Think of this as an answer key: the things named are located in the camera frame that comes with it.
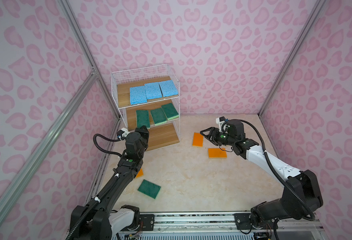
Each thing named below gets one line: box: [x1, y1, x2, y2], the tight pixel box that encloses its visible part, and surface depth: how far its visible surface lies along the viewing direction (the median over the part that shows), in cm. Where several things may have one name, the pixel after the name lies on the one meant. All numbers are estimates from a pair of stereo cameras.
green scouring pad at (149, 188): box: [137, 179, 161, 199], surface depth 85 cm
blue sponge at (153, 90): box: [144, 82, 163, 100], surface depth 75 cm
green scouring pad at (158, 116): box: [150, 107, 168, 126], surface depth 86 cm
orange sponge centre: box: [208, 148, 228, 159], surface depth 99 cm
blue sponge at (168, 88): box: [158, 80, 179, 97], surface depth 76 cm
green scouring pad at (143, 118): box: [136, 110, 150, 129], surface depth 83 cm
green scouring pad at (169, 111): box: [161, 103, 179, 120], surface depth 88 cm
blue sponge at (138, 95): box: [129, 85, 148, 105], surface depth 72 cm
